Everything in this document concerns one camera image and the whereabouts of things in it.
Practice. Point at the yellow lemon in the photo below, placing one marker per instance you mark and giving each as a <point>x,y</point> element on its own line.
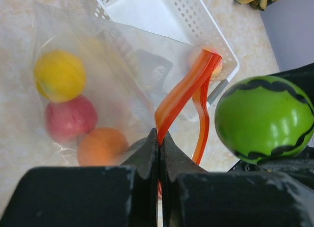
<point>59,76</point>

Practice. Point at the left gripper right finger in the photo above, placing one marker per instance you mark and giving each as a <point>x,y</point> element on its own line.
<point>194,197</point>

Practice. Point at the orange fruit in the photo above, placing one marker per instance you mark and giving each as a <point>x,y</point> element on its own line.
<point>101,147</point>

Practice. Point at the peach fruit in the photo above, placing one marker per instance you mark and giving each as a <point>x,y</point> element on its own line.
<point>216,63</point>

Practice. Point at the red apple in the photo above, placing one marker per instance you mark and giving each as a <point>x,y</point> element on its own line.
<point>67,120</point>

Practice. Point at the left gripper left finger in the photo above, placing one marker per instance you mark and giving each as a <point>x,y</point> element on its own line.
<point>99,196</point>

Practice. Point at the white plastic basket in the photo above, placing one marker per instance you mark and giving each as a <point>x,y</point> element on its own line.
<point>187,21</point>

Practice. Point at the green toy watermelon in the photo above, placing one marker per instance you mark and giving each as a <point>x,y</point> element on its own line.
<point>264,118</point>

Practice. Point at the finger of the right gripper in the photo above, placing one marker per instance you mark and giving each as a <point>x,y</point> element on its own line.
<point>300,167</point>
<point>303,80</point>

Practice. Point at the clear zip top bag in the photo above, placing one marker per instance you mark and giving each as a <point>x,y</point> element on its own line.
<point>135,79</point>

